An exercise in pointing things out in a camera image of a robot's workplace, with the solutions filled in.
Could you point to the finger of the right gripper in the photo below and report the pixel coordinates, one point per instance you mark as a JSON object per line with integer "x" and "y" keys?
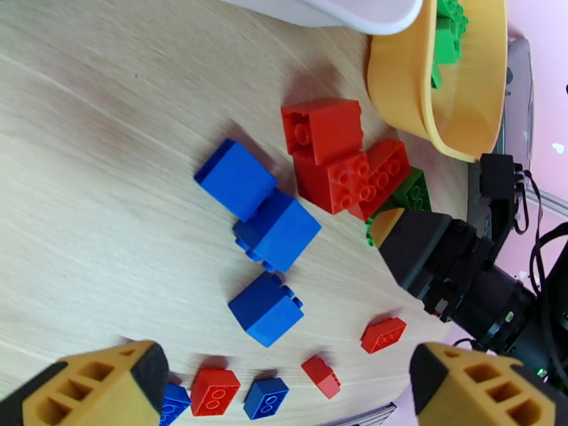
{"x": 412, "y": 251}

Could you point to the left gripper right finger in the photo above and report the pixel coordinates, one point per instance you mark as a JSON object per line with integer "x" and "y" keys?
{"x": 479, "y": 393}

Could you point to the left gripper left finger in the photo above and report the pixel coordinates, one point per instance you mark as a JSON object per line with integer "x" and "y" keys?
{"x": 88, "y": 393}

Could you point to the green lego brick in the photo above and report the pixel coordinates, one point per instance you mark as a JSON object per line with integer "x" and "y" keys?
{"x": 448, "y": 41}
{"x": 452, "y": 7}
{"x": 412, "y": 194}
{"x": 436, "y": 77}

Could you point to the red lego brick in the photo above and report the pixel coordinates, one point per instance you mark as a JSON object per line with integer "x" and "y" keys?
{"x": 355, "y": 185}
{"x": 333, "y": 127}
{"x": 321, "y": 376}
{"x": 215, "y": 391}
{"x": 384, "y": 336}

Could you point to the long blue lego brick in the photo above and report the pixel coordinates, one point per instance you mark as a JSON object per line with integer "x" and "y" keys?
{"x": 177, "y": 404}

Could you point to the yellow plastic container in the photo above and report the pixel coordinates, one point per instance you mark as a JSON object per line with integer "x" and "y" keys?
{"x": 399, "y": 83}

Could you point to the white plastic container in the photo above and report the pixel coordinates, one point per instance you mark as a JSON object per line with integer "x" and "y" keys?
{"x": 355, "y": 12}

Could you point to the aluminium rail platform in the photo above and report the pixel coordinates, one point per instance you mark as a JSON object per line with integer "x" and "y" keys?
{"x": 372, "y": 418}

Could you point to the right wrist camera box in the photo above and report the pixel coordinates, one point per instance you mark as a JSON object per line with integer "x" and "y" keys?
{"x": 497, "y": 176}

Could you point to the aluminium table side rail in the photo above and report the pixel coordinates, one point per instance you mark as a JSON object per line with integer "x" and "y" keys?
{"x": 554, "y": 197}

